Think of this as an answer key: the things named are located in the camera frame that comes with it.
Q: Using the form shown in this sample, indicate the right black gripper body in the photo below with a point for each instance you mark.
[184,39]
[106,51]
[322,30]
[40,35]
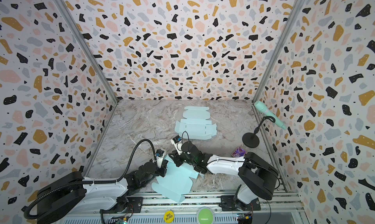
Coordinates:
[180,156]

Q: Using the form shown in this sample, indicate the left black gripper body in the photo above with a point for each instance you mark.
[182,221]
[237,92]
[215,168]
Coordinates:
[161,168]

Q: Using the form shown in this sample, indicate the mint paper box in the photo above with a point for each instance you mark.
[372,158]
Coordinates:
[177,181]

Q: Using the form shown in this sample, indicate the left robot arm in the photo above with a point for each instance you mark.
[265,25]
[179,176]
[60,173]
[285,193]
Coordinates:
[75,194]

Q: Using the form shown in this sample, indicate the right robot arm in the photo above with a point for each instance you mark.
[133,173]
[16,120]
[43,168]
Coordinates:
[258,176]

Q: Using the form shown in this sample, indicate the mint flat box far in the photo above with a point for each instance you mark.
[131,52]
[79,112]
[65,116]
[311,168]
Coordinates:
[196,122]

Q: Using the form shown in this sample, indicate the colourful small card box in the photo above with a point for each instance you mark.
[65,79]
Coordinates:
[238,152]

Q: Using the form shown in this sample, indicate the yellow round sticker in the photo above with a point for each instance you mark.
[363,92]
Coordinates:
[169,217]

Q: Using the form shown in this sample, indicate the green round button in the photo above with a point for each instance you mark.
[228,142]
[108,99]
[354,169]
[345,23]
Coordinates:
[205,216]

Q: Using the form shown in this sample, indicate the mint green microphone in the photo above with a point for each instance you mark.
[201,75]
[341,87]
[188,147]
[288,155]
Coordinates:
[260,106]

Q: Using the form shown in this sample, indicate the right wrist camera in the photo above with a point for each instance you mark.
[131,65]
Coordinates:
[177,142]

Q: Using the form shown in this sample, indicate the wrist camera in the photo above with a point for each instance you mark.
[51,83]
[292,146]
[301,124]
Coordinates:
[177,142]
[159,157]

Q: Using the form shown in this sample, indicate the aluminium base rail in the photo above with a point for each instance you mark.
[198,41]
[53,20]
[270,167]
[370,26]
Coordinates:
[284,208]

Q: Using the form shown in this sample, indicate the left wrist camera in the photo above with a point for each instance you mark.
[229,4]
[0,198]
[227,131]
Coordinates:
[159,157]

